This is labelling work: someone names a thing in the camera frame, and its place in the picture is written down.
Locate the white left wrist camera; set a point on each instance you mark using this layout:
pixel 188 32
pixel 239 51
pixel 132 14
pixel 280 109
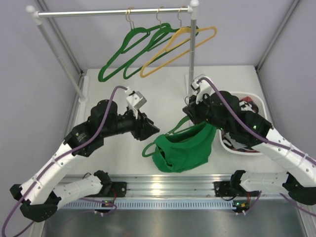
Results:
pixel 135 100

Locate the green double hanger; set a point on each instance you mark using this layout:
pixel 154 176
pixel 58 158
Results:
pixel 132 39

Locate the green tank top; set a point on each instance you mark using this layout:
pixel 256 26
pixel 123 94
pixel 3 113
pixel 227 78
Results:
pixel 184 151

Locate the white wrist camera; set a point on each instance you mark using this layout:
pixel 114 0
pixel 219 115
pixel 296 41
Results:
pixel 135 100
pixel 201 87

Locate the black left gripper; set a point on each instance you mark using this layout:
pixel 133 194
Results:
pixel 139 127

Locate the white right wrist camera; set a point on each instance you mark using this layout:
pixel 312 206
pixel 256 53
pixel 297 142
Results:
pixel 201 87

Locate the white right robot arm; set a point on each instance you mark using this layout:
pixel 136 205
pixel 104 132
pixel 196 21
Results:
pixel 223 111

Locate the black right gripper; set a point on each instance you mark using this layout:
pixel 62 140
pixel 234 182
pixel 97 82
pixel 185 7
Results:
pixel 192 108

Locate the aluminium mounting rail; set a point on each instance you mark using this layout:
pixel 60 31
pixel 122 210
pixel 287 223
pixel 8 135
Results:
pixel 193 186

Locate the white metal clothes rack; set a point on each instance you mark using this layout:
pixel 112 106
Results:
pixel 81 87

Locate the perforated cable tray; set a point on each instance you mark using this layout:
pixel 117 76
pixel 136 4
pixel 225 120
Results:
pixel 148 204

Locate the yellow hanger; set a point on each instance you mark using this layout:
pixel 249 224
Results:
pixel 191 31

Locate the grey garment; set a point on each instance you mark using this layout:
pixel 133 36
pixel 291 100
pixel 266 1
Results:
pixel 236 140

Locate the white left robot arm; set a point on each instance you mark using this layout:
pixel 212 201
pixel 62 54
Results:
pixel 42 195

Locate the white laundry basket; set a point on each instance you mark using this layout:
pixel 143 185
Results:
pixel 262 111

